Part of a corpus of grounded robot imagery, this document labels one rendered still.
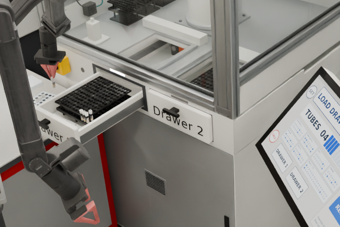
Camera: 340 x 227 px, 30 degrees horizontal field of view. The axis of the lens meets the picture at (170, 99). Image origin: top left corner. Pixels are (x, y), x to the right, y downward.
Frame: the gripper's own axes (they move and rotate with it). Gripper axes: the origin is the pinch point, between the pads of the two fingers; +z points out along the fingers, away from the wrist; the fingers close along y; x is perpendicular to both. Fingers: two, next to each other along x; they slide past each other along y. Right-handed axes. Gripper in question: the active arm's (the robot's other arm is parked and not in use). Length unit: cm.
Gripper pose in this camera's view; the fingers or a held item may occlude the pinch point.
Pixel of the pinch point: (52, 75)
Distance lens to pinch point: 240.1
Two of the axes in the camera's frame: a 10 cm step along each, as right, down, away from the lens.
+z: -0.1, 8.4, 5.5
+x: -1.7, 5.4, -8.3
